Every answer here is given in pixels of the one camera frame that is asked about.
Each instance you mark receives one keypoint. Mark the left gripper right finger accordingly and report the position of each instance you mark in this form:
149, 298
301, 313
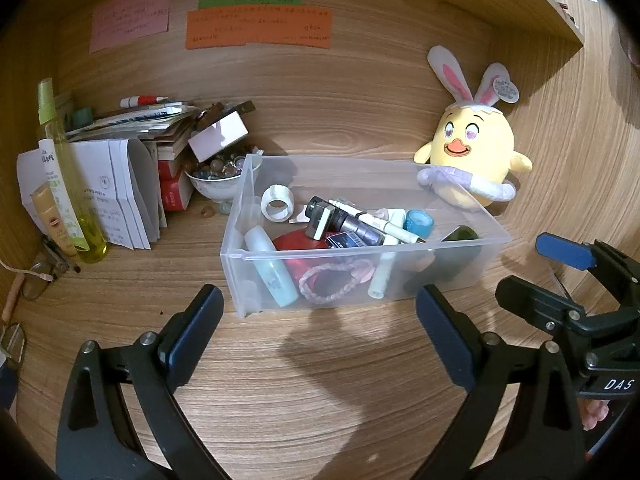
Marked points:
543, 437

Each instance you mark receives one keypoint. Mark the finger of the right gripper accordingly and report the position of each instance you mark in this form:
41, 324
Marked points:
537, 306
562, 250

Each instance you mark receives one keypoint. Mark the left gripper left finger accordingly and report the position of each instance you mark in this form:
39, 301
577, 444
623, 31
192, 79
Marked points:
96, 435

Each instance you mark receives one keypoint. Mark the dark green bottle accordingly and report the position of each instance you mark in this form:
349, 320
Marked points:
439, 267

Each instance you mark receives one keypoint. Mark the blue tape roll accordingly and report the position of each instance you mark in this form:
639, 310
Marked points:
419, 223

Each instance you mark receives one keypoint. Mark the pale green tube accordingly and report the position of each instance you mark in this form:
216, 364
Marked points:
381, 276

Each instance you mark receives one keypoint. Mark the white pen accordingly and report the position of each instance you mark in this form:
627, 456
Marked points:
392, 225

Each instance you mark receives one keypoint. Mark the blue Max staple box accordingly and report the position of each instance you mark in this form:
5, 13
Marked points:
344, 240

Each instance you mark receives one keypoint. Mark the light blue cream tube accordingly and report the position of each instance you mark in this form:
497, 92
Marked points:
272, 270

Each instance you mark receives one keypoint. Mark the small stamp block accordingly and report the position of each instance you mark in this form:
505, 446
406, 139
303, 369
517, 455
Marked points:
319, 219

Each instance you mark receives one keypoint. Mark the white tape roll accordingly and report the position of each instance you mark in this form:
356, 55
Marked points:
277, 203

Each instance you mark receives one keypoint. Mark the person's right hand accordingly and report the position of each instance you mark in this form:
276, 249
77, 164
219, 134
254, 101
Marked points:
592, 412

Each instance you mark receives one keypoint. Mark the eyeglasses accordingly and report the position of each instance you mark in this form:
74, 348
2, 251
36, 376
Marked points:
50, 264

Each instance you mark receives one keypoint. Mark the yellow chick plush toy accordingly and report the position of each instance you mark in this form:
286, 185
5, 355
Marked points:
473, 143

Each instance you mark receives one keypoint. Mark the yellow spray bottle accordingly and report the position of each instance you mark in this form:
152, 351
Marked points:
65, 180

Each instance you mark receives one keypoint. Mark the red boxes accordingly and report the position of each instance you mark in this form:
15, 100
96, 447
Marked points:
176, 188

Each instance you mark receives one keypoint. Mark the beige cosmetic tube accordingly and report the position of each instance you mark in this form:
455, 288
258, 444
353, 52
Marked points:
47, 211

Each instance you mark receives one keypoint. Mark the loose marble on desk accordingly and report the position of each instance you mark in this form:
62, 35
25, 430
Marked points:
208, 211

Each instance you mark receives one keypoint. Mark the clear plastic storage bin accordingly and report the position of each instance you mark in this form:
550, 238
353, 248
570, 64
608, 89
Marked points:
333, 277

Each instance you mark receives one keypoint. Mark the white paper boxes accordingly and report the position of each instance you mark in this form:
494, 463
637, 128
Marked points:
122, 190

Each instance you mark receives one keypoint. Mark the white bowl of marbles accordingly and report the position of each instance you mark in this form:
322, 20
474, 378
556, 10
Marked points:
217, 177

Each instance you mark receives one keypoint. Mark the stack of books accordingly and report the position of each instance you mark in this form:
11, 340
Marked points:
166, 125

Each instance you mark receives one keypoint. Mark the small white box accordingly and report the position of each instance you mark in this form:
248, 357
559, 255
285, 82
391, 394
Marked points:
217, 137

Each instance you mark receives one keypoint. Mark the red white marker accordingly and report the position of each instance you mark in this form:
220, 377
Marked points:
139, 101

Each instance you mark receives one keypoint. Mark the orange sticky note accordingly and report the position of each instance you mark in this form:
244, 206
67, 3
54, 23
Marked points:
232, 26

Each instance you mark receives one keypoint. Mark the pink sticky note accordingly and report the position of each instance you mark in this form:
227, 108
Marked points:
118, 22

